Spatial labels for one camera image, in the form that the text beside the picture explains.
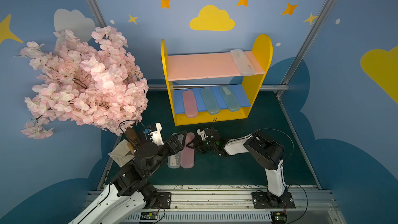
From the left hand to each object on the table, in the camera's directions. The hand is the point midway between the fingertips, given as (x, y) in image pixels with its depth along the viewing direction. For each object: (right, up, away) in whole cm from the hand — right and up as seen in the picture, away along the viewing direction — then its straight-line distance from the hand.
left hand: (181, 133), depth 66 cm
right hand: (+2, -11, +23) cm, 26 cm away
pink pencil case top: (+1, -17, +22) cm, 28 cm away
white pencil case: (-7, -19, +20) cm, 28 cm away
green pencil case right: (+28, +17, +33) cm, 46 cm away
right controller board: (+46, -42, +7) cm, 62 cm away
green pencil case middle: (+15, +15, +30) cm, 36 cm away
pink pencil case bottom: (+2, +13, +29) cm, 32 cm away
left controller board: (-16, -40, +6) cm, 44 cm away
